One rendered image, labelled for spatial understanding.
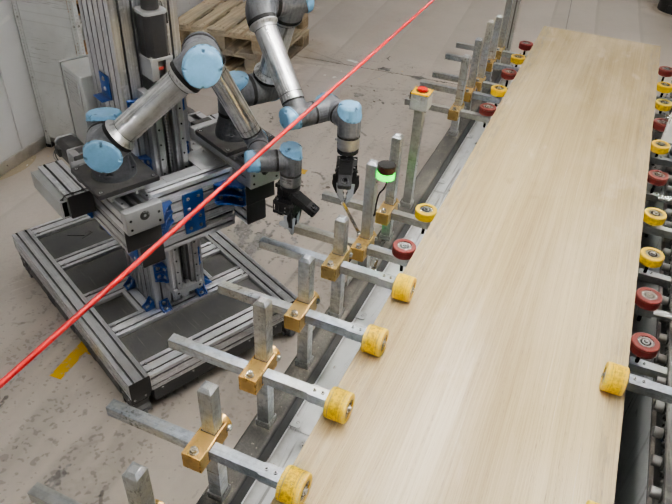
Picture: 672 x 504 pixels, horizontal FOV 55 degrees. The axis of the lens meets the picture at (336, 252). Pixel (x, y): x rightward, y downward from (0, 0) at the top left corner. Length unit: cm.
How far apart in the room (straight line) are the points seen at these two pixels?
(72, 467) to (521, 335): 177
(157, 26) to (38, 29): 222
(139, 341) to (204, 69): 133
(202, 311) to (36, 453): 86
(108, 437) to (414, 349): 146
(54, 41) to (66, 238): 139
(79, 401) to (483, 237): 180
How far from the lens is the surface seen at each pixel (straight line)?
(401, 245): 223
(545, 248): 236
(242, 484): 183
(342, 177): 211
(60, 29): 438
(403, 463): 163
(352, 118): 206
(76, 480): 278
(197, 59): 199
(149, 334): 292
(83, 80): 266
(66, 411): 301
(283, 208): 232
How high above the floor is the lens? 223
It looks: 37 degrees down
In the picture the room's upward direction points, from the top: 3 degrees clockwise
